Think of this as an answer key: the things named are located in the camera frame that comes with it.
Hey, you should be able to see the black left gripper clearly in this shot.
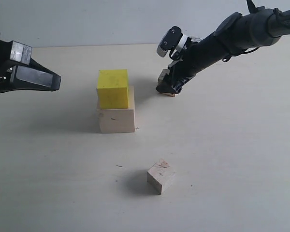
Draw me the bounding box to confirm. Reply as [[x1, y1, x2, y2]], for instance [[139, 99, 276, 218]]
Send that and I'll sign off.
[[0, 39, 61, 93]]

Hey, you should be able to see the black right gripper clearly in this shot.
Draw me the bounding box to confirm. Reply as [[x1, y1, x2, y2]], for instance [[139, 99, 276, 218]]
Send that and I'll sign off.
[[160, 58, 200, 94]]

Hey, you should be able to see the medium plywood cube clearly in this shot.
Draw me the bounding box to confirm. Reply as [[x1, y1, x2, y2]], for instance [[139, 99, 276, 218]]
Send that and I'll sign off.
[[156, 69, 175, 97]]

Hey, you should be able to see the yellow cube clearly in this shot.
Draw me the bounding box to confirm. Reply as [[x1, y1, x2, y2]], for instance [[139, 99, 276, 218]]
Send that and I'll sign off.
[[96, 69, 129, 109]]

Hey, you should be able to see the large pale wooden cube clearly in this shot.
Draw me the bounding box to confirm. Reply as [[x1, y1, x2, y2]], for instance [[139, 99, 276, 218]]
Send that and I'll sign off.
[[96, 86, 136, 133]]

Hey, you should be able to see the small wooden cube with knot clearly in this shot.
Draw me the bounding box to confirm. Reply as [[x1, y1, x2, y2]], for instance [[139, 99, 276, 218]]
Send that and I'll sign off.
[[146, 159, 176, 195]]

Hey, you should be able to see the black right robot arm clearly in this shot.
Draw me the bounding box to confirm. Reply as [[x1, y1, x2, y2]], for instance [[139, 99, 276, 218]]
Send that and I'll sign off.
[[156, 0, 290, 96]]

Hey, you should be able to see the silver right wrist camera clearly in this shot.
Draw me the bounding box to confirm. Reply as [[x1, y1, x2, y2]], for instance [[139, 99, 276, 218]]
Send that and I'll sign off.
[[156, 26, 188, 60]]

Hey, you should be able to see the black right camera cable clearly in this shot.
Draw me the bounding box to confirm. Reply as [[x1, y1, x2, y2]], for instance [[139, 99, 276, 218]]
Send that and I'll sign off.
[[221, 7, 285, 63]]

